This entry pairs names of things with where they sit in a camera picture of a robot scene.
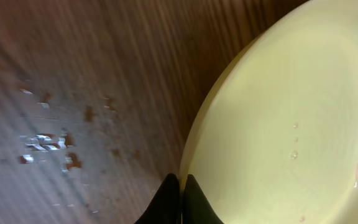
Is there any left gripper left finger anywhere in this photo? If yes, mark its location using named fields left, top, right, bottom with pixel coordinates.
left=135, top=173, right=180, bottom=224

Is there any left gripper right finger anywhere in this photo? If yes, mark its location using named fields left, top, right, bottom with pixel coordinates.
left=182, top=174, right=223, bottom=224

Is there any yellow plate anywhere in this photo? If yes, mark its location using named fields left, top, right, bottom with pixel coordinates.
left=179, top=0, right=358, bottom=223

